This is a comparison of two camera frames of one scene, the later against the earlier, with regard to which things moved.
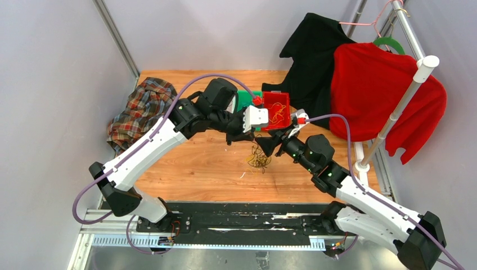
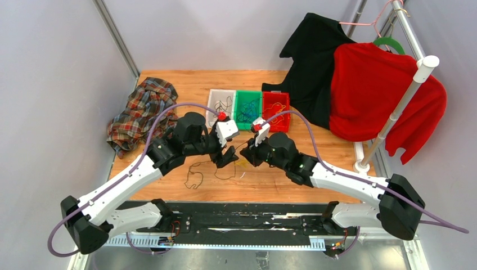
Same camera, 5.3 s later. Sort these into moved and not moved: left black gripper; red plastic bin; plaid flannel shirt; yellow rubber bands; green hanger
Moved: left black gripper
Not moved: yellow rubber bands; red plastic bin; green hanger; plaid flannel shirt
